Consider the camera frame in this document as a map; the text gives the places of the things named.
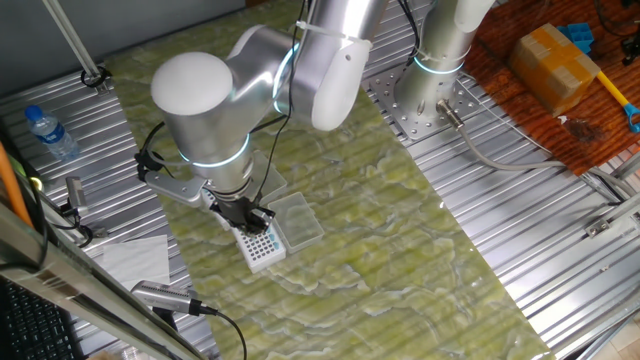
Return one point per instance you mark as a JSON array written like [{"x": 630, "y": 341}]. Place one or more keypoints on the cardboard box yellow tape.
[{"x": 550, "y": 67}]

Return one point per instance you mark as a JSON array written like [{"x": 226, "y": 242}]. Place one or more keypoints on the green marble pattern mat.
[{"x": 375, "y": 225}]

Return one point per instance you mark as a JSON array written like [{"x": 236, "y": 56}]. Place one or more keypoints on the white paper sheet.
[{"x": 137, "y": 260}]

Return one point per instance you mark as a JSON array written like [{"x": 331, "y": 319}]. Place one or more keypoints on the large silver camera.
[{"x": 162, "y": 296}]

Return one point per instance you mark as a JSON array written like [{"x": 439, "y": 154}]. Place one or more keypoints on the aluminium frame bar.
[{"x": 75, "y": 285}]

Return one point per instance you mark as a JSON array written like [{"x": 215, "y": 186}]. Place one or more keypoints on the clear water bottle blue cap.
[{"x": 52, "y": 135}]

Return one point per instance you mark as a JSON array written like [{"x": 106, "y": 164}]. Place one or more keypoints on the black keyboard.
[{"x": 30, "y": 330}]

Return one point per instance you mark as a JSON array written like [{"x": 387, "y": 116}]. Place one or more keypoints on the clear plastic rack lid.
[
  {"x": 275, "y": 180},
  {"x": 300, "y": 225}
]

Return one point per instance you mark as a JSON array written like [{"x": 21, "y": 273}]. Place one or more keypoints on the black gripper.
[{"x": 240, "y": 210}]

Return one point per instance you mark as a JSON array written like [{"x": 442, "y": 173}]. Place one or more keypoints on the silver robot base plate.
[{"x": 415, "y": 127}]

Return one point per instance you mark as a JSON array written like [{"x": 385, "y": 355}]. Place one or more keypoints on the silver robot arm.
[{"x": 200, "y": 130}]

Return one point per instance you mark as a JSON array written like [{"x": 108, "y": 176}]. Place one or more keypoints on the aluminium frame profile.
[{"x": 620, "y": 212}]

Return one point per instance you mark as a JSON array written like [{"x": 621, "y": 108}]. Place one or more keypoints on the brown wooden board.
[{"x": 525, "y": 135}]

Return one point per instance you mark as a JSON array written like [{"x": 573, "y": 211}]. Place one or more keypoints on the black device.
[{"x": 631, "y": 47}]

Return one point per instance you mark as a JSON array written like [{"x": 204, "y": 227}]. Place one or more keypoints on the blue plastic tray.
[{"x": 580, "y": 35}]

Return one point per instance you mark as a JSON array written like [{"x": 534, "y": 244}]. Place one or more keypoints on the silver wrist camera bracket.
[{"x": 175, "y": 187}]

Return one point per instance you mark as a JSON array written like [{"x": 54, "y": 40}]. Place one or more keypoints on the aluminium pole black clamp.
[{"x": 70, "y": 35}]

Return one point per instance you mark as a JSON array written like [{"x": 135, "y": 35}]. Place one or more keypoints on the orange tube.
[{"x": 10, "y": 185}]

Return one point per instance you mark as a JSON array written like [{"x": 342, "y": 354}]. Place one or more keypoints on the small silver camera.
[{"x": 76, "y": 192}]

